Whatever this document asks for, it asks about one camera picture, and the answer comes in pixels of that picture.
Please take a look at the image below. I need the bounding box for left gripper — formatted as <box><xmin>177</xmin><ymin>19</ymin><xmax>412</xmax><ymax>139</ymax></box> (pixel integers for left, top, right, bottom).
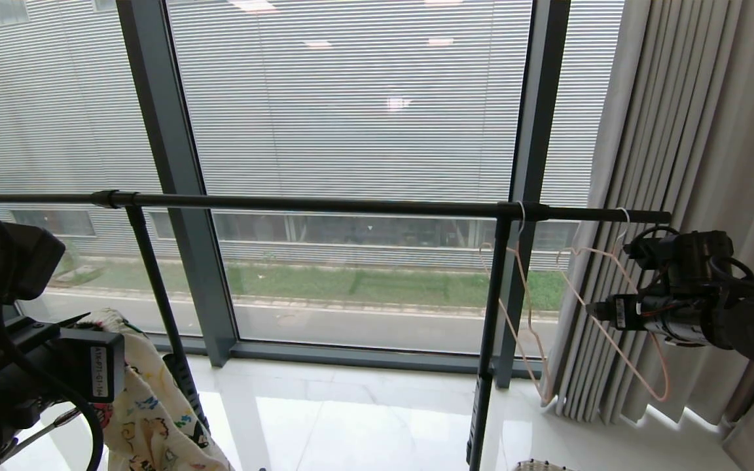
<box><xmin>9</xmin><ymin>319</ymin><xmax>126</xmax><ymax>408</ymax></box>

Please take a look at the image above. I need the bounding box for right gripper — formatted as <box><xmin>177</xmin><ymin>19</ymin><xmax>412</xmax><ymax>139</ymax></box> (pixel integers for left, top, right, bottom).
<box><xmin>603</xmin><ymin>292</ymin><xmax>721</xmax><ymax>347</ymax></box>

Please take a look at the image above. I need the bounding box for cream printed garment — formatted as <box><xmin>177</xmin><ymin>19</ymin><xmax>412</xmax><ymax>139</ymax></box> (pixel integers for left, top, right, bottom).
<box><xmin>79</xmin><ymin>307</ymin><xmax>234</xmax><ymax>471</ymax></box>

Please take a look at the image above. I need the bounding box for white laundry basket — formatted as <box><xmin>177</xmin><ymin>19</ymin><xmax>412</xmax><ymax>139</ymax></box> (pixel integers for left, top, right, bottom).
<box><xmin>514</xmin><ymin>459</ymin><xmax>574</xmax><ymax>471</ymax></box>

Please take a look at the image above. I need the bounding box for black clothes rack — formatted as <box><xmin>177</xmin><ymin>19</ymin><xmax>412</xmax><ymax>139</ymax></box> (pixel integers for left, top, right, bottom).
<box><xmin>0</xmin><ymin>190</ymin><xmax>672</xmax><ymax>471</ymax></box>

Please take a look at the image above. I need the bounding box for beige curtain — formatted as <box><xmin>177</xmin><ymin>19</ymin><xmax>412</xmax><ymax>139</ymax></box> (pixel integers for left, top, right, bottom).
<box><xmin>544</xmin><ymin>0</ymin><xmax>754</xmax><ymax>471</ymax></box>

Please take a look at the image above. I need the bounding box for window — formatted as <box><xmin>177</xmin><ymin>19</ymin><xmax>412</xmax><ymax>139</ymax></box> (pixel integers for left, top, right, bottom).
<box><xmin>0</xmin><ymin>0</ymin><xmax>626</xmax><ymax>393</ymax></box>

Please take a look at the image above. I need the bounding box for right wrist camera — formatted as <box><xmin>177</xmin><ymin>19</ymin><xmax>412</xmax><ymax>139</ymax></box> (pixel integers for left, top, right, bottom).
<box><xmin>624</xmin><ymin>229</ymin><xmax>736</xmax><ymax>292</ymax></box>

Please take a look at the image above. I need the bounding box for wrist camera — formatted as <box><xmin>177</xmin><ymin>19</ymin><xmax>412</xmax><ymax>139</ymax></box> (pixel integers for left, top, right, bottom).
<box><xmin>624</xmin><ymin>229</ymin><xmax>736</xmax><ymax>292</ymax></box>
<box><xmin>0</xmin><ymin>221</ymin><xmax>67</xmax><ymax>305</ymax></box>

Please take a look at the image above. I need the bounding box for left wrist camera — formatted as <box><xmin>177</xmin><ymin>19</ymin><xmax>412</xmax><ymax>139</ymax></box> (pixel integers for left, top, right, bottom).
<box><xmin>0</xmin><ymin>221</ymin><xmax>67</xmax><ymax>305</ymax></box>

